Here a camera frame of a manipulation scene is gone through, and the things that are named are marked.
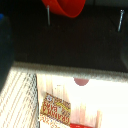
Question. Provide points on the gripper left finger with blue tip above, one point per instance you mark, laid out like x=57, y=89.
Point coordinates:
x=5, y=46

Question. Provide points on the gripper right finger with blue tip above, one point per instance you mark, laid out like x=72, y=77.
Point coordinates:
x=125, y=56

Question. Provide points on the orange-red bowl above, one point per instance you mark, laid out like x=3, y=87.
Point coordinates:
x=68, y=7

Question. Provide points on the pink cup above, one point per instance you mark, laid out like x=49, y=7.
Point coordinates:
x=81, y=81

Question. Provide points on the granola bar box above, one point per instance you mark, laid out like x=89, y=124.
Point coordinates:
x=55, y=110

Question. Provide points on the red basket blue rim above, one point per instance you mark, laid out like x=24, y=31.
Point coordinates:
x=83, y=126

